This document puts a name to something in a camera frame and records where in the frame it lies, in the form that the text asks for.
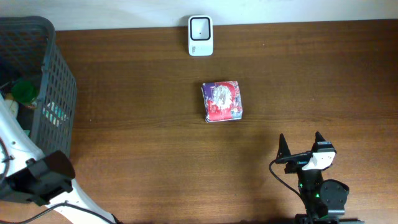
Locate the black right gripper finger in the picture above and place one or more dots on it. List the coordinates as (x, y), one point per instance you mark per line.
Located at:
(319, 139)
(283, 150)

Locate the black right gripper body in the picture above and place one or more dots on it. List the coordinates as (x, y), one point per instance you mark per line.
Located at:
(298, 162)

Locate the red purple tissue pack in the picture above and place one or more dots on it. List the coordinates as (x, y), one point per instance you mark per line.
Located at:
(222, 101)

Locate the green lid jar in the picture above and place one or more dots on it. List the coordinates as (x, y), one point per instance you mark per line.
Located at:
(25, 93)

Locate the mint green wipes pack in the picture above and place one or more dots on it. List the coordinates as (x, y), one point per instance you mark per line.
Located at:
(54, 114)

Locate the white cream tube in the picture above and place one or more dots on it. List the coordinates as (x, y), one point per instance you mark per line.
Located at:
(12, 105)

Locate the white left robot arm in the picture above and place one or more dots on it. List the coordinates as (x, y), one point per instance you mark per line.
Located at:
(29, 176)

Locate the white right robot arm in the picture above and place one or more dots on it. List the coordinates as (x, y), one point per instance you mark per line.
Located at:
(324, 200)

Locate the dark grey plastic basket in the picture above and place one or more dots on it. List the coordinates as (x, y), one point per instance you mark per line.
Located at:
(29, 52)

